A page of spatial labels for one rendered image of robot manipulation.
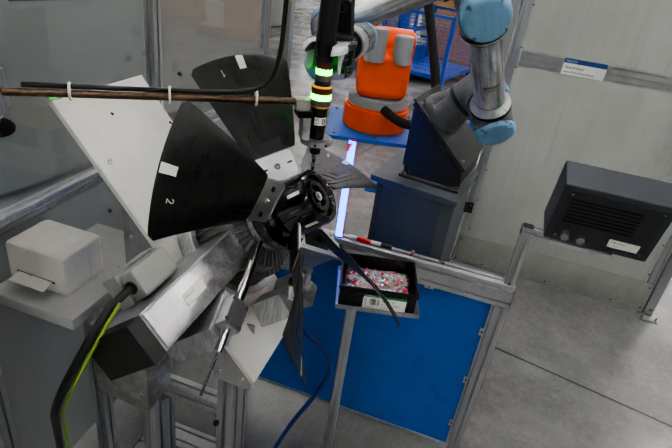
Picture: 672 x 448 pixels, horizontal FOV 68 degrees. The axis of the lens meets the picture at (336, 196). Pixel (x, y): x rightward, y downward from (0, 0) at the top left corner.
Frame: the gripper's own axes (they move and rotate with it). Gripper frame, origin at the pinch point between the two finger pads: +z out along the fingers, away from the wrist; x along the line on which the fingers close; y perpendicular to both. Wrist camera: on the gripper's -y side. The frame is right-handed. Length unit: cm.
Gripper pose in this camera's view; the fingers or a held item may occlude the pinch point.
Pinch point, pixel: (320, 47)
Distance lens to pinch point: 101.5
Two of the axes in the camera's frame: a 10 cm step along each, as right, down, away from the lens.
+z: -3.1, 4.0, -8.6
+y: -1.2, 8.8, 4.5
